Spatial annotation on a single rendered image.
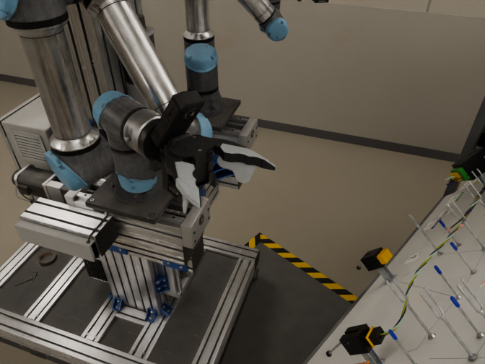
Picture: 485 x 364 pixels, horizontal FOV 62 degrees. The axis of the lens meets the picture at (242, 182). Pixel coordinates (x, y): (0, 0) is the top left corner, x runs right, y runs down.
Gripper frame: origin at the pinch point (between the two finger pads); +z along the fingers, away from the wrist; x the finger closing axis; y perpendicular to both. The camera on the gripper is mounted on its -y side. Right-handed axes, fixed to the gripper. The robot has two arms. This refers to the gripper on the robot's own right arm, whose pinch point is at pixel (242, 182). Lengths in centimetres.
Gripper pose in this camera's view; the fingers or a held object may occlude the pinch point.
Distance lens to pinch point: 56.2
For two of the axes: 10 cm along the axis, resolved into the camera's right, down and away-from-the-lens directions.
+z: 7.1, 4.5, -5.4
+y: -1.0, 8.3, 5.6
